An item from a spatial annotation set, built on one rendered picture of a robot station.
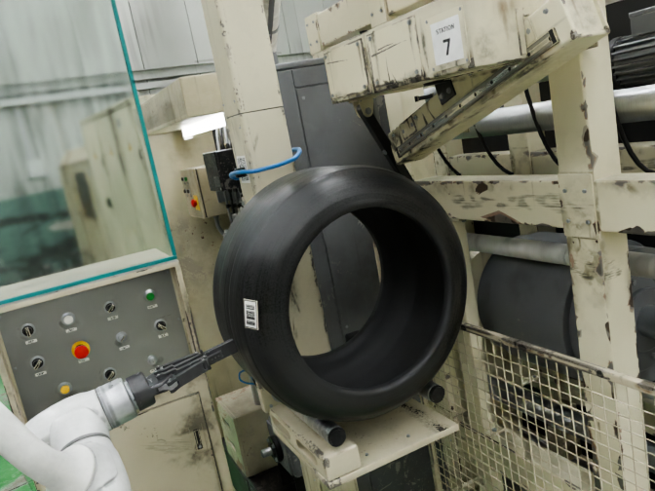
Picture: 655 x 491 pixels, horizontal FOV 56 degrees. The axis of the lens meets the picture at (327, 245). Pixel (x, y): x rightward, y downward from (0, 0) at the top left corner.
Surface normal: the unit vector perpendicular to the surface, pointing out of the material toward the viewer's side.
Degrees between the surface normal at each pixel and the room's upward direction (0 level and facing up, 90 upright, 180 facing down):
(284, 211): 52
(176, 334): 90
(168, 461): 90
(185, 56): 90
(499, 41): 90
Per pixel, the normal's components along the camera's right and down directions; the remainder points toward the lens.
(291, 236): 0.30, -0.01
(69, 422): 0.00, -0.68
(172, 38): 0.57, 0.05
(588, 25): 0.36, -0.21
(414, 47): -0.88, 0.25
